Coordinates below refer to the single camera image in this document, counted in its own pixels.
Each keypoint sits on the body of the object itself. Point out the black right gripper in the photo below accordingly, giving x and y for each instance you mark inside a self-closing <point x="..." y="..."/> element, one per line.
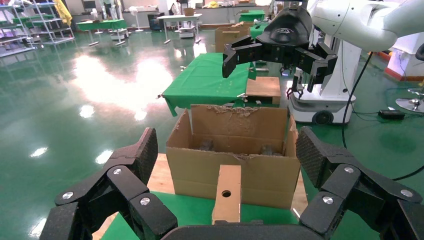
<point x="285" y="33"/>

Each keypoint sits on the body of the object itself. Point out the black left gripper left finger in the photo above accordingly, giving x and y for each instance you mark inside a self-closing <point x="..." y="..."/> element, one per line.
<point x="126" y="179"/>

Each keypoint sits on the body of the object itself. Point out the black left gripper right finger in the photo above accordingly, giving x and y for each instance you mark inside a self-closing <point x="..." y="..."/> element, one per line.
<point x="341" y="179"/>

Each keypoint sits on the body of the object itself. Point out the small cardboard box with hole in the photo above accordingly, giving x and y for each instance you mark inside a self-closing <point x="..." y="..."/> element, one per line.
<point x="227" y="179"/>

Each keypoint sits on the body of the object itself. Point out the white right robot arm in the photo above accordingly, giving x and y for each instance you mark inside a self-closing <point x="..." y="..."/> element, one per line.
<point x="357" y="20"/>

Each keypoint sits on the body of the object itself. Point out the open brown cardboard box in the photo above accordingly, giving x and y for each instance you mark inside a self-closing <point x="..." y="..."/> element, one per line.
<point x="228" y="38"/>

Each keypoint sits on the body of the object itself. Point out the large open cardboard carton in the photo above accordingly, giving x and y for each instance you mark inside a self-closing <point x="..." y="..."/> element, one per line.
<point x="265" y="179"/>

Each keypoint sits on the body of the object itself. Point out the low wooden crate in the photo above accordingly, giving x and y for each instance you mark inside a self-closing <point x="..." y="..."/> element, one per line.
<point x="263" y="89"/>

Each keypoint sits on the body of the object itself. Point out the green covered table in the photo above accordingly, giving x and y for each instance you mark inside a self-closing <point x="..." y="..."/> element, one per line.
<point x="101" y="24"/>
<point x="251" y="15"/>

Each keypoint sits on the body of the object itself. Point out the silver metal binder clip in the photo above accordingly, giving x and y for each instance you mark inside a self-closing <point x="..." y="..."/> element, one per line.
<point x="160" y="96"/>
<point x="242" y="96"/>

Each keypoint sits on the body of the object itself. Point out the green felt tablecloth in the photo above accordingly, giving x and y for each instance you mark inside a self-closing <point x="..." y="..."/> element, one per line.
<point x="192" y="212"/>
<point x="205" y="79"/>

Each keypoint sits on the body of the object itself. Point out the black power adapter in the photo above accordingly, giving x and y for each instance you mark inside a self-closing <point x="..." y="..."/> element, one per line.
<point x="391" y="114"/>

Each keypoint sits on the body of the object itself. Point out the chrome stool base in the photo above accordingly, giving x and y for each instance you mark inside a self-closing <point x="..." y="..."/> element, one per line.
<point x="410" y="104"/>

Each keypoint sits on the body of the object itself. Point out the white work table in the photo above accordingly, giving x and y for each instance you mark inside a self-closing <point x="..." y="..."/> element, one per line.
<point x="179" y="17"/>

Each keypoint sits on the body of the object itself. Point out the red white platform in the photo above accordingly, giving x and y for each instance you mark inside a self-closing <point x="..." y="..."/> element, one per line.
<point x="402" y="66"/>

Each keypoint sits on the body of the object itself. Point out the white standing fan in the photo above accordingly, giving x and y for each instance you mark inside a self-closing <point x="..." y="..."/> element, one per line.
<point x="134" y="11"/>

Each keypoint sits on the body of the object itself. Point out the grey metal shelf rack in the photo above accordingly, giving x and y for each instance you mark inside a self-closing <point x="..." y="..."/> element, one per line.
<point x="49" y="30"/>
<point x="13" y="39"/>

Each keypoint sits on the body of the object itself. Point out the yellow hanging garment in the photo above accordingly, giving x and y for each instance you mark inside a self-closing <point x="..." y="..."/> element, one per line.
<point x="63" y="11"/>

